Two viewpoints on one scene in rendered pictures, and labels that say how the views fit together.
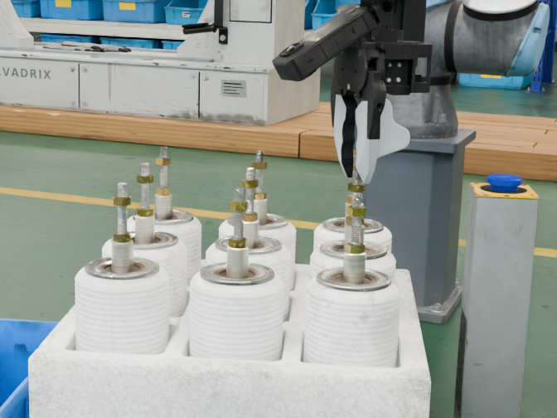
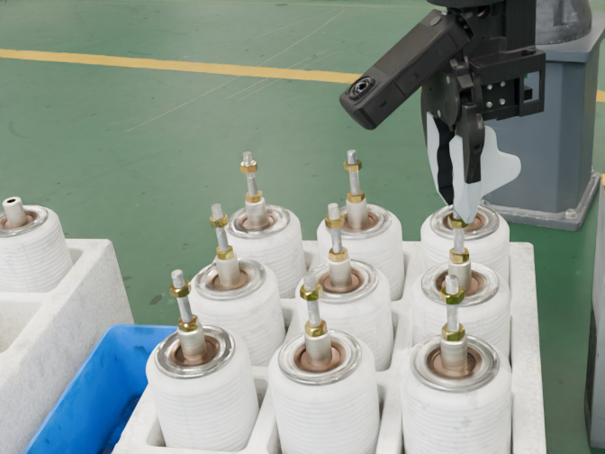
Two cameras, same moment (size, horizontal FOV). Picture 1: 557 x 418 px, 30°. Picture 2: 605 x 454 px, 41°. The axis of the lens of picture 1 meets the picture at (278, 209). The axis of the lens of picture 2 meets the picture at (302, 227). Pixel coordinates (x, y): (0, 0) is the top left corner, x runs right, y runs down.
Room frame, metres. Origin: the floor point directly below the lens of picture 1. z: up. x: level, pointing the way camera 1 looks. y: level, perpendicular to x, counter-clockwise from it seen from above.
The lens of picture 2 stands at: (0.46, -0.08, 0.72)
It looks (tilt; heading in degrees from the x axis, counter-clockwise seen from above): 30 degrees down; 12
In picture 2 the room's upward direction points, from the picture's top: 8 degrees counter-clockwise
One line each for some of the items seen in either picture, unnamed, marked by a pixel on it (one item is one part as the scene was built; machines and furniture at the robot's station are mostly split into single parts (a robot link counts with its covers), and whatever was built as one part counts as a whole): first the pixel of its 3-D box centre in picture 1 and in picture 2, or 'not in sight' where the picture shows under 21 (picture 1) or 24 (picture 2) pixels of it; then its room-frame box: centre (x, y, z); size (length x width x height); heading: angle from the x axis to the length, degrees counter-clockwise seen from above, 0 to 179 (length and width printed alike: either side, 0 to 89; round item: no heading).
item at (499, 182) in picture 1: (503, 184); not in sight; (1.19, -0.26, 0.32); 0.04 x 0.04 x 0.02
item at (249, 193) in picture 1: (249, 201); (336, 239); (1.13, 0.03, 0.30); 0.01 x 0.01 x 0.08
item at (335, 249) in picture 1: (353, 250); (459, 284); (1.13, -0.09, 0.25); 0.08 x 0.08 x 0.01
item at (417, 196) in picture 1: (407, 218); (537, 118); (1.75, -0.22, 0.15); 0.19 x 0.19 x 0.30; 70
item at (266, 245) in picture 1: (248, 245); (341, 281); (1.13, 0.03, 0.25); 0.08 x 0.08 x 0.01
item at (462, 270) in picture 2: (354, 239); (459, 273); (1.13, -0.09, 0.26); 0.02 x 0.02 x 0.03
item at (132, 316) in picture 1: (122, 353); (212, 424); (1.02, 0.16, 0.16); 0.10 x 0.10 x 0.18
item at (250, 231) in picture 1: (249, 234); (339, 270); (1.13, 0.03, 0.26); 0.02 x 0.02 x 0.03
